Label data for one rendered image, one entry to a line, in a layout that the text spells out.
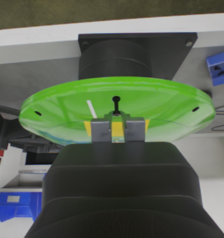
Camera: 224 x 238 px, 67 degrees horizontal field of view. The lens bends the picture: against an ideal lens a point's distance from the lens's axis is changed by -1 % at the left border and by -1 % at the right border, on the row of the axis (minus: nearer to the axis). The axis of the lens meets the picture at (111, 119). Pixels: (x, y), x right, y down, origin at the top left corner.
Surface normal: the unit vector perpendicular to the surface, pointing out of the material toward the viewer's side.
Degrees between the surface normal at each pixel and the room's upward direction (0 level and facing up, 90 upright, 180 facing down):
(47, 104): 24
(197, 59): 0
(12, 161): 90
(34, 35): 90
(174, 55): 0
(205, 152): 90
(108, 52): 90
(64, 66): 0
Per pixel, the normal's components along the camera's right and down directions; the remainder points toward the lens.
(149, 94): 0.10, 0.74
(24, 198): -0.07, -0.46
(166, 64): 0.02, 0.95
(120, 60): 0.07, -0.31
